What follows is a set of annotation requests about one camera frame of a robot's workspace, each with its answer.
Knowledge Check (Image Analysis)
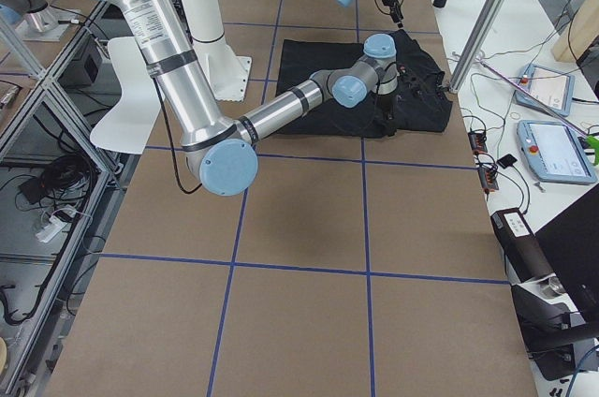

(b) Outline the black graphic t-shirt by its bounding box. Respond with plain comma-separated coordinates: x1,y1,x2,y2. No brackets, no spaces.
276,30,452,139

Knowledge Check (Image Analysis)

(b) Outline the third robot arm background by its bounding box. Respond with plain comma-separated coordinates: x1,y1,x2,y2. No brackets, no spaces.
1,0,70,42

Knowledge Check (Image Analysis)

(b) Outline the orange circuit board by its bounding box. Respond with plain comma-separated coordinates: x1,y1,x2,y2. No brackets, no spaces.
468,131,488,155
477,164,499,194

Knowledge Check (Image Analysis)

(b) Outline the far teach pendant tablet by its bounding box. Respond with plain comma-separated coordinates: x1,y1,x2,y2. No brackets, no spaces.
519,64,575,116

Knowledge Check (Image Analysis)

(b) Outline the teach pendant tablet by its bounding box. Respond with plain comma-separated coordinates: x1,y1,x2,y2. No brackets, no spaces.
517,120,597,184
519,64,575,116

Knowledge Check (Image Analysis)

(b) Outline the near teach pendant tablet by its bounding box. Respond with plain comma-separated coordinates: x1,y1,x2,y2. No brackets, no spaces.
517,120,597,184

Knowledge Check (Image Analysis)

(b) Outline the black label box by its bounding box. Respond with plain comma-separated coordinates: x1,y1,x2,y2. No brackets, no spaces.
490,208,554,282

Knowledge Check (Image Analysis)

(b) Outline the white plastic chair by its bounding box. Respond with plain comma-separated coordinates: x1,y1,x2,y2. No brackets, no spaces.
90,37,160,154

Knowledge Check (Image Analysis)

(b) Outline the black monitor with stand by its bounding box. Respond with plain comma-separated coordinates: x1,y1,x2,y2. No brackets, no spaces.
511,187,598,380

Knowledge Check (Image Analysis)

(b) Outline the white power strip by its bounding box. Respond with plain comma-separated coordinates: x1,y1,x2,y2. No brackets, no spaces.
36,211,73,243

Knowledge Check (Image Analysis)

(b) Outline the aluminium frame post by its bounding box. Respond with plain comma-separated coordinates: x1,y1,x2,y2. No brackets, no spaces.
449,0,504,94

